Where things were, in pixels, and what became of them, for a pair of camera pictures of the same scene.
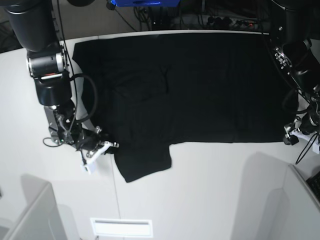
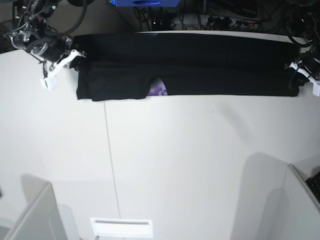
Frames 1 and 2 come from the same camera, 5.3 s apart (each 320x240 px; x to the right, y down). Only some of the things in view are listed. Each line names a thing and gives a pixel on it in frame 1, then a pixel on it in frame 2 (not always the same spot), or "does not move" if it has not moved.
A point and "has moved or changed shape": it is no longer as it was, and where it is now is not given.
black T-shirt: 154,90 has moved or changed shape
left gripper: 88,140 → 53,48
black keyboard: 314,182 does not move
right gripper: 304,123 → 309,62
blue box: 145,3 does not move
